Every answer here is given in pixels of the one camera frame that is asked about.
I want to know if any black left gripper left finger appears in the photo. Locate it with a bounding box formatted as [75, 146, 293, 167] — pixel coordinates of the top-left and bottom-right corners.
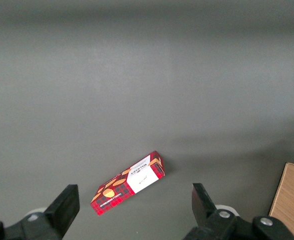
[0, 184, 81, 240]

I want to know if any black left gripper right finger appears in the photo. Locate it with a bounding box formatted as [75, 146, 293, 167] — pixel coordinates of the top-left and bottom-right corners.
[184, 183, 294, 240]

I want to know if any wooden drawer cabinet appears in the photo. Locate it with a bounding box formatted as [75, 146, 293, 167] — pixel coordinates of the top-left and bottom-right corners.
[268, 162, 294, 240]

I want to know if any red tartan cookie box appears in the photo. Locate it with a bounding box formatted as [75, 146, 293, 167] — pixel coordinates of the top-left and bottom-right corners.
[90, 150, 166, 217]

